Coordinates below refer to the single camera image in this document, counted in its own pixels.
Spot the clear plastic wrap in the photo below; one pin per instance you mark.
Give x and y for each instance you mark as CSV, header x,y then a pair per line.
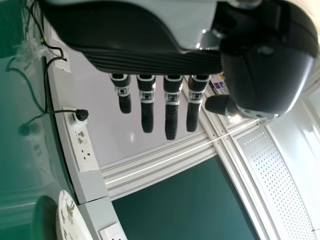
x,y
32,50

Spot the grey socket trunking section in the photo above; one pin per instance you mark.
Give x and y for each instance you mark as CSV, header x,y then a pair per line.
x,y
90,185
97,217

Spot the white socket strip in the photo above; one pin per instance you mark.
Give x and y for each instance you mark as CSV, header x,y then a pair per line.
x,y
112,232
85,156
65,68

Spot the aluminium frame rail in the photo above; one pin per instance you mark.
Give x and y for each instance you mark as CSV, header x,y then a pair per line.
x,y
225,160
155,162

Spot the white plate brown leaf pattern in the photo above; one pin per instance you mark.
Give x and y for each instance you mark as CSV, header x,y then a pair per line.
x,y
67,220

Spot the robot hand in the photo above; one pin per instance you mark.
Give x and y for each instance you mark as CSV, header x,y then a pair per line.
x,y
140,32

